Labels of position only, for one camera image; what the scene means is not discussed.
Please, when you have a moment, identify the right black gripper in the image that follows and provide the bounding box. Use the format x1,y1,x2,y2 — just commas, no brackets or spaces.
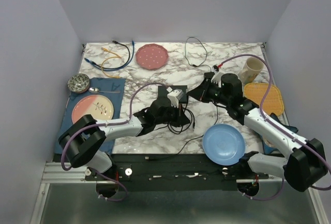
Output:
187,77,230,107

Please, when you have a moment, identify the patterned small bowl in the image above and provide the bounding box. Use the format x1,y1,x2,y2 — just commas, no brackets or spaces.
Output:
67,73,90,94

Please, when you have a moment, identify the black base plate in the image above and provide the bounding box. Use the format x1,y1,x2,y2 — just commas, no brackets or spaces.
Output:
85,152,270,192

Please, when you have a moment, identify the blue plastic plate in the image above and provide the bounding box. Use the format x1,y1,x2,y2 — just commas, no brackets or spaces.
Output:
202,124,246,166

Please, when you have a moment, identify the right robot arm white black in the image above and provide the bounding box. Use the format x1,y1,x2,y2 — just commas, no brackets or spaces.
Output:
187,72,330,192

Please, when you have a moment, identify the black network switch box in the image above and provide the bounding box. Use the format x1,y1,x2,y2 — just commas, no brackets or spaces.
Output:
158,85,188,103

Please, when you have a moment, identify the pink dotted plate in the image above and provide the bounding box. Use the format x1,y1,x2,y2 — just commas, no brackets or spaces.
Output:
135,43,169,70

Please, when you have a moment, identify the yellow ethernet cable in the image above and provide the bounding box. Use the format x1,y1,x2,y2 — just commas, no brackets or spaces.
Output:
100,47,123,79

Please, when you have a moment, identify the metal spoon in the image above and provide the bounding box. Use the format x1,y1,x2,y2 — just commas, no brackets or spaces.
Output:
88,87,120,94

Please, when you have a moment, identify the yellow woven mat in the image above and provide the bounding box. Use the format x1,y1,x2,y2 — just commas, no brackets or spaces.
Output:
244,83,284,116

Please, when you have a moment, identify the black power cable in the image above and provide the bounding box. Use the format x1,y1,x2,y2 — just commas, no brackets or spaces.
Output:
145,36,220,161

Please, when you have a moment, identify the cream ceramic mug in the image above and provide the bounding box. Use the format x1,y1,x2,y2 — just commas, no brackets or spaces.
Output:
238,57,264,84

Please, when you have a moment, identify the blue fabric placemat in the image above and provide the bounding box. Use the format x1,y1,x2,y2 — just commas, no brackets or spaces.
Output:
53,77,126,155

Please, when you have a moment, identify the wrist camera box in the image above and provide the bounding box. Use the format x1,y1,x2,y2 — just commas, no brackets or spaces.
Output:
167,87,184,108
211,64,223,84

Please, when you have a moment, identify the blue ethernet cable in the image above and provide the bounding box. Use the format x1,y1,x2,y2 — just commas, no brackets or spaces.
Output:
84,40,136,71

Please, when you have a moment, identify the pink cream plate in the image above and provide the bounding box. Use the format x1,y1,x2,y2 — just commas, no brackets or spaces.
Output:
71,95,114,123

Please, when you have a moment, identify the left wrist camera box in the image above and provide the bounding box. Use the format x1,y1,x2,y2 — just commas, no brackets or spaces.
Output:
167,87,184,108

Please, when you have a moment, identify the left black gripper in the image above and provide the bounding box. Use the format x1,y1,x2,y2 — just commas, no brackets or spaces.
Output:
155,102,190,128

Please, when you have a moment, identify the aluminium mounting rail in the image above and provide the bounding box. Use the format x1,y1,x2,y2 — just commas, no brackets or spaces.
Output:
40,160,318,183

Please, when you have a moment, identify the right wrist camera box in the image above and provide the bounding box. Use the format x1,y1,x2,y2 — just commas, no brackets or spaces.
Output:
211,64,223,84

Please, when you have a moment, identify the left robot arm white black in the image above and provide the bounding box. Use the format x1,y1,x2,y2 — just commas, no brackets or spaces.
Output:
58,97,190,180

